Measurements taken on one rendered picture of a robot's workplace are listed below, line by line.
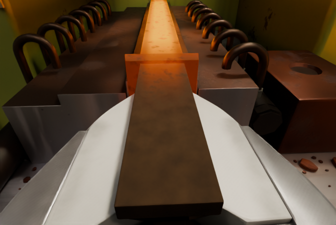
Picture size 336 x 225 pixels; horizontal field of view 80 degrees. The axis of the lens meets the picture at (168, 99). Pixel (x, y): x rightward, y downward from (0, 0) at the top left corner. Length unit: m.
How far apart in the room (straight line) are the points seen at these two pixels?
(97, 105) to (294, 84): 0.18
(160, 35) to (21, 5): 0.21
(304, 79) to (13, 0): 0.35
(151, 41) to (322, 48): 0.26
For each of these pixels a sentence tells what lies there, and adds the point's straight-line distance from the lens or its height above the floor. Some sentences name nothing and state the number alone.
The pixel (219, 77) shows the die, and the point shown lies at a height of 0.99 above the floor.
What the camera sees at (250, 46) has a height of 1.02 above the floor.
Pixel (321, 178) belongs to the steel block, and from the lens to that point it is 0.23.
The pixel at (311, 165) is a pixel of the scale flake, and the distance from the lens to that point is 0.23.
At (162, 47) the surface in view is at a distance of 0.17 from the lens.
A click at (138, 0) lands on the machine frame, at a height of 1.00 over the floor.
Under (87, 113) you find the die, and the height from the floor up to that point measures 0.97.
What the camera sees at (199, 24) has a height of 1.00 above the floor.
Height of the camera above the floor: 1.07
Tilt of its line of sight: 33 degrees down
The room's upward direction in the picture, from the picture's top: straight up
